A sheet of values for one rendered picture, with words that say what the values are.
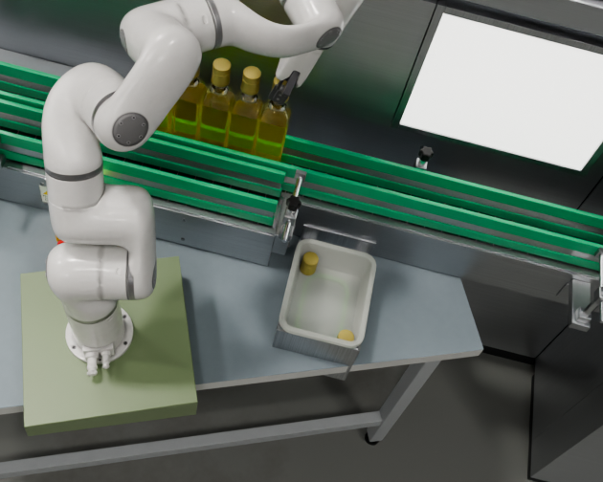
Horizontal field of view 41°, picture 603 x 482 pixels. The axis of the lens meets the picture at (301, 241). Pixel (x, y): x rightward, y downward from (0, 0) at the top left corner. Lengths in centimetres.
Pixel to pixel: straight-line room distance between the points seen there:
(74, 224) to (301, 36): 44
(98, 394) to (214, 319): 29
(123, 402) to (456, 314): 74
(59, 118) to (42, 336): 53
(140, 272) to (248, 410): 119
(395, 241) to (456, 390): 92
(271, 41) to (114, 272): 43
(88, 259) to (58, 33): 68
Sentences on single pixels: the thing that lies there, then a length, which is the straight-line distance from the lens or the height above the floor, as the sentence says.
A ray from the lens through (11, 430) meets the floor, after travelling 243.
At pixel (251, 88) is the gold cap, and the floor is 114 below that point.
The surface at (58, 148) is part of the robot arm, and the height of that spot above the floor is 131.
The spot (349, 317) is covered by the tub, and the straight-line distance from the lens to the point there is 172.
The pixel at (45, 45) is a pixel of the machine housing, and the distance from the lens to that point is 191.
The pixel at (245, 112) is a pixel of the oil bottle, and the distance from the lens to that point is 158.
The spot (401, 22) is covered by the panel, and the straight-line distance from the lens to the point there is 155.
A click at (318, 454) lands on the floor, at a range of 241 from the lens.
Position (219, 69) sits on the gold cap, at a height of 116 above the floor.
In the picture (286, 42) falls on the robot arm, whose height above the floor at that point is 141.
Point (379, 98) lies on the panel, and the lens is 169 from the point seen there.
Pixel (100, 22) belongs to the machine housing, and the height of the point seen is 103.
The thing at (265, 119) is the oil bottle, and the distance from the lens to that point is 158.
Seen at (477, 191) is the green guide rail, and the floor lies 95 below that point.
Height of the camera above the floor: 227
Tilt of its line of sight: 57 degrees down
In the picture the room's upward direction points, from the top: 16 degrees clockwise
